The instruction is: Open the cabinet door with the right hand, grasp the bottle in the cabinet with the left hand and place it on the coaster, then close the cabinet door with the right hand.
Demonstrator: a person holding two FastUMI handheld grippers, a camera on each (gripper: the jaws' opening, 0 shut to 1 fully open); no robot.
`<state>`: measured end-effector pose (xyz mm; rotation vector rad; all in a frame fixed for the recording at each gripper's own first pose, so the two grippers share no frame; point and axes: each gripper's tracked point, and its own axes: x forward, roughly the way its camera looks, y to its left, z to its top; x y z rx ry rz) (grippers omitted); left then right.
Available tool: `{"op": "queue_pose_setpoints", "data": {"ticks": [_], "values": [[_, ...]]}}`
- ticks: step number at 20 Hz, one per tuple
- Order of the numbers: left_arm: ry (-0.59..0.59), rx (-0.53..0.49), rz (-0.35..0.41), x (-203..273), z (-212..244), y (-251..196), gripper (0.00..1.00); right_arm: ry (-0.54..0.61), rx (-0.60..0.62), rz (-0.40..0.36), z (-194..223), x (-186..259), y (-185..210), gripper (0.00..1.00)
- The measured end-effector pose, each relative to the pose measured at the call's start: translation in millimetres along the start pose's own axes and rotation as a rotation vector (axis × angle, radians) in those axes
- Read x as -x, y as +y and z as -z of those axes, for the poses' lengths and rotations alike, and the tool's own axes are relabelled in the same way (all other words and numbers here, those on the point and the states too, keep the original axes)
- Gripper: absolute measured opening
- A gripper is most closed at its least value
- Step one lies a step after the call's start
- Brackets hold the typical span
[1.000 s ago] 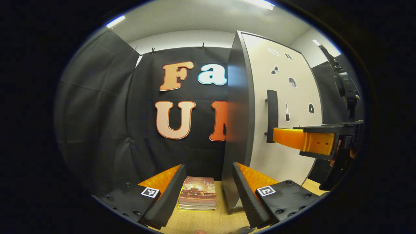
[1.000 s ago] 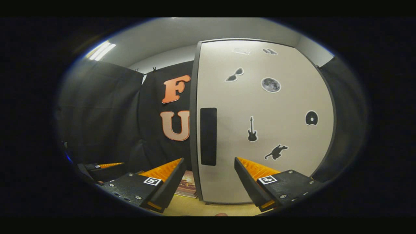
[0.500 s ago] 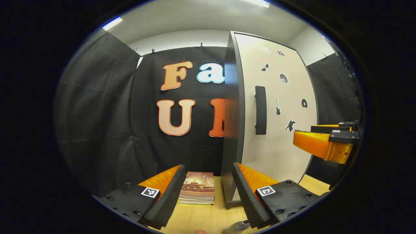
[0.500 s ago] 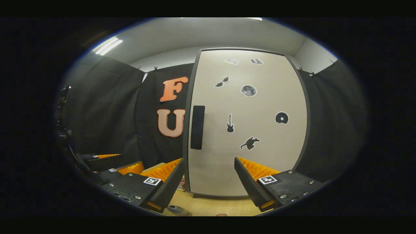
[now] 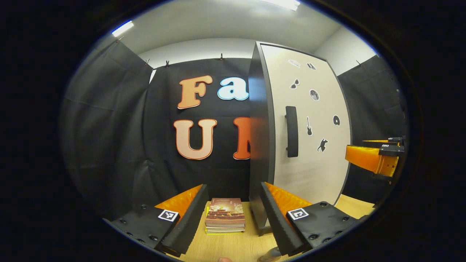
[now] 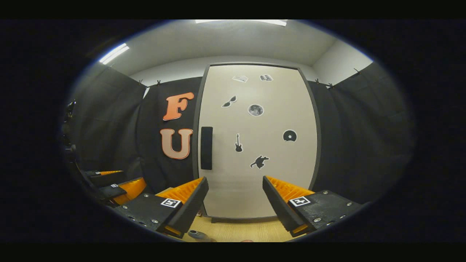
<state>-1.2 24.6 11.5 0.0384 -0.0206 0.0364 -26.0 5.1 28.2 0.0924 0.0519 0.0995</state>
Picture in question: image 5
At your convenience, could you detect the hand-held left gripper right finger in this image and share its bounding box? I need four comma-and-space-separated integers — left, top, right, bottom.
260, 182, 360, 257

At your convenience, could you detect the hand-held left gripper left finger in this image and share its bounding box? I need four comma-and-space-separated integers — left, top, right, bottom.
103, 184, 209, 256

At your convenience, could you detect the silver bottle with pink label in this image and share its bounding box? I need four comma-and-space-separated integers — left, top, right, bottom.
258, 247, 281, 262

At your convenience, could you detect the black door handle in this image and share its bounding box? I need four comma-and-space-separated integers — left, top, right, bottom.
285, 106, 299, 158

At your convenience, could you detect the grey cabinet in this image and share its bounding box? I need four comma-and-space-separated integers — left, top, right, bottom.
249, 41, 353, 235

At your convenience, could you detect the book with brown cover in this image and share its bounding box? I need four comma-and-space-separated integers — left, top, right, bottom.
205, 198, 246, 227

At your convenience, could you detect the book with white pages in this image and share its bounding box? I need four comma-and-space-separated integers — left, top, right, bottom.
205, 225, 246, 231

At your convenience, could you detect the black backdrop cloth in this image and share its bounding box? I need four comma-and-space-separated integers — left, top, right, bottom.
59, 38, 408, 219

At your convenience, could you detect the ceiling light panel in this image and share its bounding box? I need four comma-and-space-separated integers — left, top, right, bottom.
260, 0, 301, 11

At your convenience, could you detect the ceiling light strip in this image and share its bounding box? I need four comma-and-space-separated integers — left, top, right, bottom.
112, 20, 134, 37

